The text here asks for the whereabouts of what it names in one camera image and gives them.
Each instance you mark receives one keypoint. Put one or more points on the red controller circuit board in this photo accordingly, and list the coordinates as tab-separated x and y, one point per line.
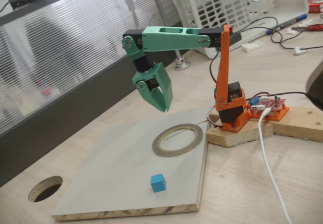
273	103

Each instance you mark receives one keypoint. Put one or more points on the frosted desk partition panel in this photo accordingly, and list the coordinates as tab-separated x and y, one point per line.
75	45

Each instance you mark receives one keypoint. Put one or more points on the angled wooden base block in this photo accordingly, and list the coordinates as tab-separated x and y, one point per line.
239	137

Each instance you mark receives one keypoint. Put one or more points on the orange controller board mount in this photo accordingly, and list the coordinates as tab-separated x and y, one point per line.
280	115

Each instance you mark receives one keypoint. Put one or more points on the black power strip red switch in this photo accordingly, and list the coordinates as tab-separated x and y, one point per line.
236	37

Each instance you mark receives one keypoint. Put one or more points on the white plastic printed part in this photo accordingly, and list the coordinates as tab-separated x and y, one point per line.
252	46

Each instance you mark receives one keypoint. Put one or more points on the blue cube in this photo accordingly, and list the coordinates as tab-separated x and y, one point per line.
157	183

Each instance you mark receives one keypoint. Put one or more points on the dark rounded blurred object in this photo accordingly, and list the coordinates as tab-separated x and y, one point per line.
316	92

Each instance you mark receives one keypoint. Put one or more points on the metal partition foot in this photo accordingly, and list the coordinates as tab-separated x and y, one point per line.
182	65

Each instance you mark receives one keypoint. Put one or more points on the blue capped marker pen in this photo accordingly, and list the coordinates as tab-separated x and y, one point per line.
287	23

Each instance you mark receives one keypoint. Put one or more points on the white plastic crate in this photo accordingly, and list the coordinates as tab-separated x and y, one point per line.
252	7

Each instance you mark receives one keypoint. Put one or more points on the grey plywood board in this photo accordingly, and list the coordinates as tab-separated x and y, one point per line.
113	171

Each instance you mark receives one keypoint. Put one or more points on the white earbud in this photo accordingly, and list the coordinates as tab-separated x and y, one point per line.
297	50

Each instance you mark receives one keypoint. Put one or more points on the red and white box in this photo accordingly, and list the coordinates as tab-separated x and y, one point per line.
315	7

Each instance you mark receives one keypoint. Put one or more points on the long wooden base plank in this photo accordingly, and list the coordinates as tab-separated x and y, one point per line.
302	123

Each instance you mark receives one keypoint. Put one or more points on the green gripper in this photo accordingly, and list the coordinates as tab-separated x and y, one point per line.
154	82

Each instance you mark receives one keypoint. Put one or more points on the small white plastic piece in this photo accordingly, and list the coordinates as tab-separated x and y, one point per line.
291	31

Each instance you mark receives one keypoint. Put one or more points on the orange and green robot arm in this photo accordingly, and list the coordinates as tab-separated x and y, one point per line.
171	40

